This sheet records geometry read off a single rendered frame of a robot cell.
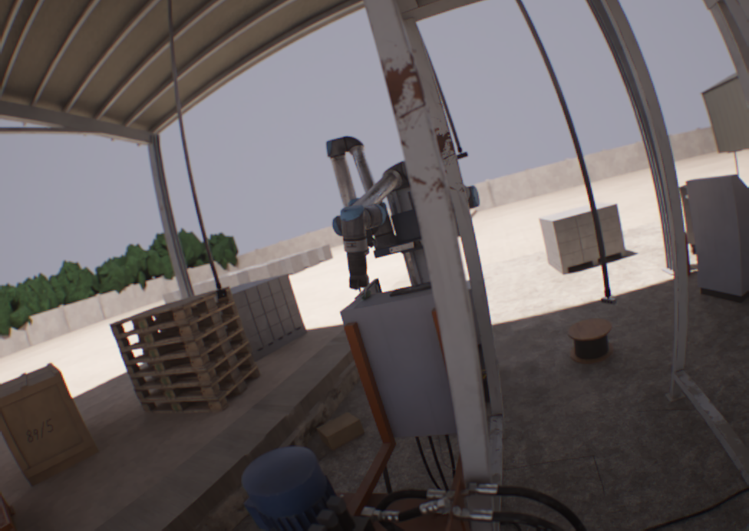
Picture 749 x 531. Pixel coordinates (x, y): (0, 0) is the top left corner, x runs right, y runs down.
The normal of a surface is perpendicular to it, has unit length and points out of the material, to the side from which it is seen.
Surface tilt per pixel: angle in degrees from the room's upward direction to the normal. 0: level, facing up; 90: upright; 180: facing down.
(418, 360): 90
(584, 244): 90
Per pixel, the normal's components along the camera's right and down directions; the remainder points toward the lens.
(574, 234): -0.25, 0.14
